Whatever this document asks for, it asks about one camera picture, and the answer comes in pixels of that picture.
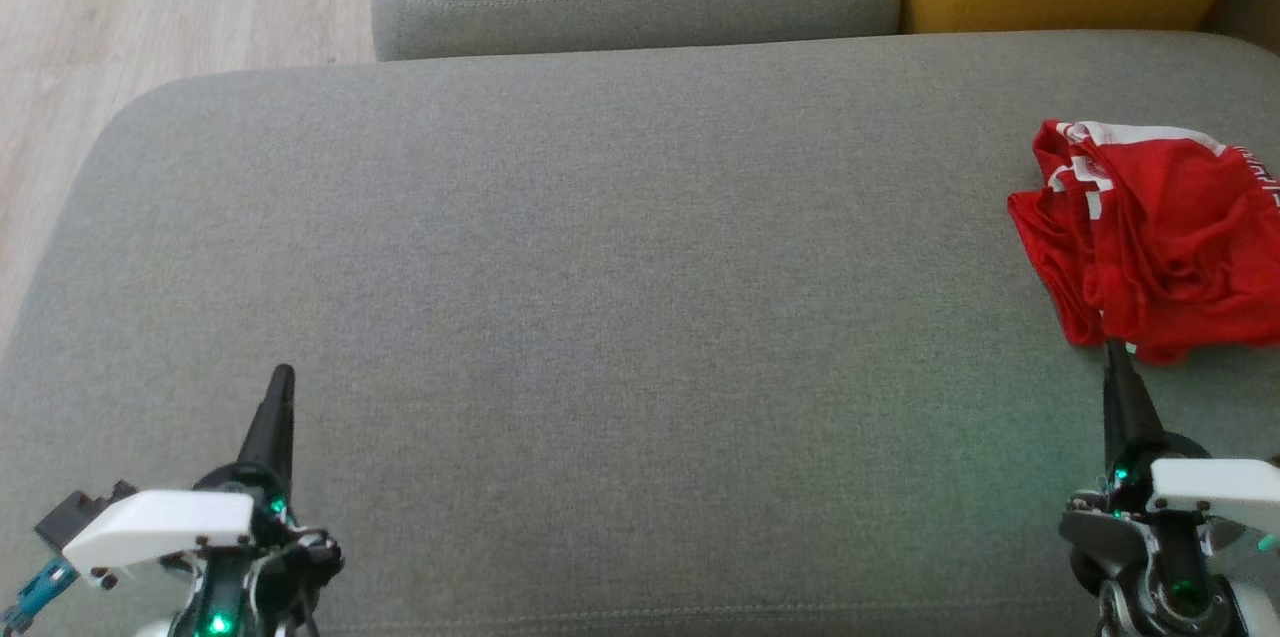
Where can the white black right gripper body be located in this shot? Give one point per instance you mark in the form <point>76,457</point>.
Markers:
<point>1220,492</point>

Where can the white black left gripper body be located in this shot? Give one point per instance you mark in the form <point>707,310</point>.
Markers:
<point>160,527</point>

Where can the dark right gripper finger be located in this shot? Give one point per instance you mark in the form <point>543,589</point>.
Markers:
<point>1113,417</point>
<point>1143,427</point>

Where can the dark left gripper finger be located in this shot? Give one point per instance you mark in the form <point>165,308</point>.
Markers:
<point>286,442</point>
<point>262,442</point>

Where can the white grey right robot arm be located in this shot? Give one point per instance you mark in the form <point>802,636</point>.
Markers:
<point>1150,577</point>

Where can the grey fabric ottoman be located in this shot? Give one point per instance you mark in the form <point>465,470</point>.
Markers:
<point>600,317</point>

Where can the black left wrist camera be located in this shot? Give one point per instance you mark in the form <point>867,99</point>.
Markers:
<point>80,512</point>

